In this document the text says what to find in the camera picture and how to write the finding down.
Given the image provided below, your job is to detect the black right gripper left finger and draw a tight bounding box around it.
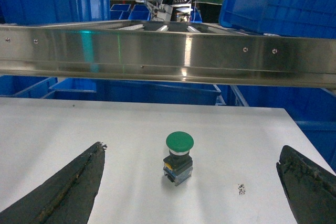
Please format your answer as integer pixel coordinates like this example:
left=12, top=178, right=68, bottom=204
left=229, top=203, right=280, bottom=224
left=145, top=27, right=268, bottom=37
left=1, top=142, right=107, bottom=223

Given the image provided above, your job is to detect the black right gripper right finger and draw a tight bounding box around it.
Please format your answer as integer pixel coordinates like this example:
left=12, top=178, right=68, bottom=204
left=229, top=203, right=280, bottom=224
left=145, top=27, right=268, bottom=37
left=276, top=145, right=335, bottom=223

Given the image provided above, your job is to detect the green mushroom push button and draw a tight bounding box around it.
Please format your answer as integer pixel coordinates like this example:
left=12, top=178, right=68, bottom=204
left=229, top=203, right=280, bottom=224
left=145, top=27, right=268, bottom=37
left=163, top=131, right=194, bottom=186

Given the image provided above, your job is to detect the large blue crate upper right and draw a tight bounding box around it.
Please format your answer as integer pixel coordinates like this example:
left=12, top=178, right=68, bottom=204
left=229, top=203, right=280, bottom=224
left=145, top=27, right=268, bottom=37
left=219, top=0, right=335, bottom=39

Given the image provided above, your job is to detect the large blue crate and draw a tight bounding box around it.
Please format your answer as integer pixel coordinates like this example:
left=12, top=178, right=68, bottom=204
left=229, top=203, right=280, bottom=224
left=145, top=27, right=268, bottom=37
left=219, top=0, right=335, bottom=39
left=1, top=0, right=110, bottom=25

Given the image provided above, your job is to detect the large blue crate upper left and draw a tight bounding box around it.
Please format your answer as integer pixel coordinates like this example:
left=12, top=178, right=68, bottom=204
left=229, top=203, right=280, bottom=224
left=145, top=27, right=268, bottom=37
left=1, top=0, right=110, bottom=25

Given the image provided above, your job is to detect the blue bin below rail centre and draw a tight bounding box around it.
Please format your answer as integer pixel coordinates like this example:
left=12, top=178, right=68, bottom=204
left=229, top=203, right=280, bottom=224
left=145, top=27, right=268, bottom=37
left=44, top=78, right=221, bottom=105

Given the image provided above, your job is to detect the blue bin below rail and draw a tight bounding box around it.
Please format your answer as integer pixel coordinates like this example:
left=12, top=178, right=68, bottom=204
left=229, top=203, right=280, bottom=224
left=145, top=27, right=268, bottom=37
left=44, top=78, right=221, bottom=105
left=1, top=75, right=58, bottom=98

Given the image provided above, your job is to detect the blue bin below rail left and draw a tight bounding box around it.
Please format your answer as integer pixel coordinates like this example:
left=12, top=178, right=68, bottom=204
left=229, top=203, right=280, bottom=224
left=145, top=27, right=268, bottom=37
left=1, top=75, right=58, bottom=98

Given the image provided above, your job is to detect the stainless steel shelf rail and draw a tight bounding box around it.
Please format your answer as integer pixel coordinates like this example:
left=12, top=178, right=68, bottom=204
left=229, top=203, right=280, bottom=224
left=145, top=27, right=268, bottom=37
left=1, top=20, right=335, bottom=89

